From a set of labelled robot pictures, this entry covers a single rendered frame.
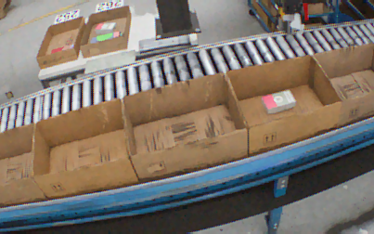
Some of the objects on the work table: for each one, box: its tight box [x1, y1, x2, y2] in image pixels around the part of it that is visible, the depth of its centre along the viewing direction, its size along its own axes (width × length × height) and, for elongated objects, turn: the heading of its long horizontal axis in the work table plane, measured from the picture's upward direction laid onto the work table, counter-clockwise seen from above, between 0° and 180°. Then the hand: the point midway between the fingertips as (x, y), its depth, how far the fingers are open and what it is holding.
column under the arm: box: [154, 0, 201, 40], centre depth 215 cm, size 26×26×33 cm
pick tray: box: [36, 16, 86, 70], centre depth 230 cm, size 28×38×10 cm
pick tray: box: [80, 5, 132, 59], centre depth 228 cm, size 28×38×10 cm
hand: (299, 28), depth 135 cm, fingers open, 5 cm apart
